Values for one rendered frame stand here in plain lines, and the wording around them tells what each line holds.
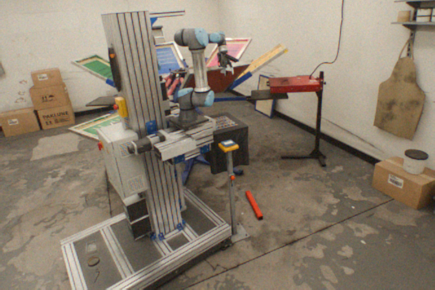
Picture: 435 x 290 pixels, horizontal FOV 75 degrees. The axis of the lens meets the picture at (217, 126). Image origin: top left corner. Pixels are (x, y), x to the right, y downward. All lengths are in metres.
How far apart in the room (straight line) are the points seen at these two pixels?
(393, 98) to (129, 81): 2.83
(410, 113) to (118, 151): 2.95
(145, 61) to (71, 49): 4.89
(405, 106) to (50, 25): 6.24
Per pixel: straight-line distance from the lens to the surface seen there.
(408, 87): 3.59
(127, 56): 2.01
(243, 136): 2.75
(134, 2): 6.93
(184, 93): 2.02
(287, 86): 3.49
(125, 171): 2.16
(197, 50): 1.89
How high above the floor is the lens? 2.00
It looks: 22 degrees down
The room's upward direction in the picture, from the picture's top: 5 degrees counter-clockwise
